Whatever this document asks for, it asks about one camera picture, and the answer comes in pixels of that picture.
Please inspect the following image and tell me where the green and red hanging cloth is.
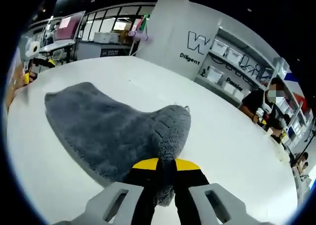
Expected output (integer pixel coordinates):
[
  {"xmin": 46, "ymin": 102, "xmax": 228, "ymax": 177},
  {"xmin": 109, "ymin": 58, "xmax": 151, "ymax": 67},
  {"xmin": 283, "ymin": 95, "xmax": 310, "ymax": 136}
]
[{"xmin": 137, "ymin": 14, "xmax": 151, "ymax": 32}]

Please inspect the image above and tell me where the grey fluffy towel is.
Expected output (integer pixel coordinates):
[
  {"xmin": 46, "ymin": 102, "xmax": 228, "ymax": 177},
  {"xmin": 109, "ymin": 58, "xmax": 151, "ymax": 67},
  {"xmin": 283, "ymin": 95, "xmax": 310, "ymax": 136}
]
[{"xmin": 44, "ymin": 81, "xmax": 192, "ymax": 207}]

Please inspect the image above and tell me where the group of white storage bins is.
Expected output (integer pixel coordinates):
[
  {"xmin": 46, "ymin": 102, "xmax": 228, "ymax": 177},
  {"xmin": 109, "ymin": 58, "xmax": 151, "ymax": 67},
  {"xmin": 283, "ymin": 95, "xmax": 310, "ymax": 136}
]
[{"xmin": 208, "ymin": 38, "xmax": 304, "ymax": 136}]

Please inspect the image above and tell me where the black-framed glass partition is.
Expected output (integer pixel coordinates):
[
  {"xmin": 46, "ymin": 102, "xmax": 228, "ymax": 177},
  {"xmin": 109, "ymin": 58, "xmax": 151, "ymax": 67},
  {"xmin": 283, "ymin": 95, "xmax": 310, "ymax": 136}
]
[{"xmin": 79, "ymin": 2, "xmax": 158, "ymax": 42}]

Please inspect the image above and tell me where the grey lettered pillar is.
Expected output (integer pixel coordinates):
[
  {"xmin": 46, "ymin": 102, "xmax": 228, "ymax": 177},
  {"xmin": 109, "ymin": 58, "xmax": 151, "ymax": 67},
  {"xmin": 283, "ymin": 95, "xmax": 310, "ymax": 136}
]
[{"xmin": 135, "ymin": 0, "xmax": 222, "ymax": 79}]

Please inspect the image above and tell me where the grey shelf unit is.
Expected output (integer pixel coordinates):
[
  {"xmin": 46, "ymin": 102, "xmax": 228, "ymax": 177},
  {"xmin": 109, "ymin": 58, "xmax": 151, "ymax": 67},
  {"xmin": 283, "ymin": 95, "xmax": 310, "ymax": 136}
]
[{"xmin": 195, "ymin": 28, "xmax": 312, "ymax": 151}]

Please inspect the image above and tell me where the white storage box on cabinet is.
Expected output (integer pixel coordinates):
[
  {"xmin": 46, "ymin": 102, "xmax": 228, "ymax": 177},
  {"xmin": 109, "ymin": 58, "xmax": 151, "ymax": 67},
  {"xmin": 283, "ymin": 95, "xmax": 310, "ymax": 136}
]
[{"xmin": 93, "ymin": 32, "xmax": 119, "ymax": 43}]

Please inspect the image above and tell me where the monitor desk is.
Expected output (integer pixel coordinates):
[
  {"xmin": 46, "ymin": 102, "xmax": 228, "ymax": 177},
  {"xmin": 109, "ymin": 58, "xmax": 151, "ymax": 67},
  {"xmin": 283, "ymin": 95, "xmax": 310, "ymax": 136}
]
[{"xmin": 38, "ymin": 41, "xmax": 77, "ymax": 62}]

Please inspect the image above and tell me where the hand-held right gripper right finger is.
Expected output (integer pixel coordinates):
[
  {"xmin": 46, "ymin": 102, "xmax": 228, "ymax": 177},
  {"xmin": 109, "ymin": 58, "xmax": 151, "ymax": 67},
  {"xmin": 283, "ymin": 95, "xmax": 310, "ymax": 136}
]
[{"xmin": 174, "ymin": 158, "xmax": 275, "ymax": 225}]

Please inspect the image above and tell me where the grey cabinet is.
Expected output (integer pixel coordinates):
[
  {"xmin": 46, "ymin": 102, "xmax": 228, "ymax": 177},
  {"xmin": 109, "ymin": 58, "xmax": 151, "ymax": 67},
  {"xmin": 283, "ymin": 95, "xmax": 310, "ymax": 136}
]
[{"xmin": 76, "ymin": 41, "xmax": 139, "ymax": 61}]

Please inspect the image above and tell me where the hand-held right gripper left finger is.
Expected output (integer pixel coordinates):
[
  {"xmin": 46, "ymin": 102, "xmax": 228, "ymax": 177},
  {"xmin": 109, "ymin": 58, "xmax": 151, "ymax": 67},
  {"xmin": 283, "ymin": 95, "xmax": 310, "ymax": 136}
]
[{"xmin": 53, "ymin": 157, "xmax": 160, "ymax": 225}]

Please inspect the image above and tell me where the monitor with pink screen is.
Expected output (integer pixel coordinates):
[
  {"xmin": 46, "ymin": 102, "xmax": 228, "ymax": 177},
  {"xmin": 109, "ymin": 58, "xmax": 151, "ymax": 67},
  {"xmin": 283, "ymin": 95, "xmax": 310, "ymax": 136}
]
[{"xmin": 54, "ymin": 11, "xmax": 86, "ymax": 42}]

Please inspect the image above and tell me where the red white blue banner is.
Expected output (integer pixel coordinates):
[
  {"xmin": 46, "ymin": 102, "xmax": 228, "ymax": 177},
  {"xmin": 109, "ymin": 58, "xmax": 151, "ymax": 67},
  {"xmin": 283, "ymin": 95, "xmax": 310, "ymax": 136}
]
[{"xmin": 283, "ymin": 71, "xmax": 308, "ymax": 109}]

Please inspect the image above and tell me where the purple rolled mat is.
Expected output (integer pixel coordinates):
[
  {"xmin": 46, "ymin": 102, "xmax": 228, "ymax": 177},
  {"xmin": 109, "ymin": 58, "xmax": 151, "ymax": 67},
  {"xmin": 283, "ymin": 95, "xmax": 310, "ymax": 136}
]
[{"xmin": 128, "ymin": 30, "xmax": 151, "ymax": 40}]

